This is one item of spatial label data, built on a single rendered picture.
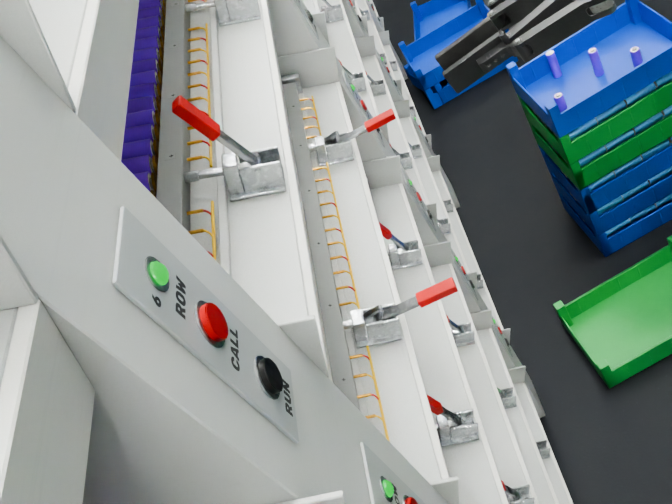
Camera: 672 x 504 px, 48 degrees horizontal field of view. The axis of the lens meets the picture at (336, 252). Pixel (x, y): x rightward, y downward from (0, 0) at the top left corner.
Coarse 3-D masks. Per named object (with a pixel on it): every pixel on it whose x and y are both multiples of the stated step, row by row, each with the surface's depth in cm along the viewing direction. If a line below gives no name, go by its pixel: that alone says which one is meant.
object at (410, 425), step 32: (288, 64) 95; (320, 64) 95; (320, 96) 96; (320, 128) 90; (352, 128) 90; (352, 192) 81; (352, 224) 78; (352, 256) 74; (384, 256) 74; (384, 288) 71; (384, 352) 65; (384, 384) 63; (416, 384) 62; (384, 416) 61; (416, 416) 60; (416, 448) 58; (448, 480) 50
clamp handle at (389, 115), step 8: (384, 112) 83; (392, 112) 83; (368, 120) 84; (376, 120) 83; (384, 120) 83; (392, 120) 83; (360, 128) 84; (368, 128) 83; (376, 128) 84; (336, 136) 84; (344, 136) 85; (352, 136) 84
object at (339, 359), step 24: (288, 96) 92; (312, 96) 94; (288, 120) 88; (312, 168) 81; (312, 192) 78; (312, 216) 76; (336, 216) 77; (312, 240) 73; (336, 288) 70; (336, 312) 66; (336, 336) 64; (336, 360) 62; (336, 384) 60
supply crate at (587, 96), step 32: (576, 32) 160; (608, 32) 162; (640, 32) 158; (512, 64) 160; (544, 64) 163; (576, 64) 162; (608, 64) 157; (640, 64) 145; (544, 96) 160; (576, 96) 156; (608, 96) 147
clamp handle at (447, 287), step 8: (448, 280) 64; (432, 288) 64; (440, 288) 64; (448, 288) 63; (456, 288) 64; (416, 296) 65; (424, 296) 64; (432, 296) 64; (440, 296) 64; (400, 304) 65; (408, 304) 65; (416, 304) 64; (424, 304) 64; (384, 312) 66; (392, 312) 65; (400, 312) 65; (384, 320) 65
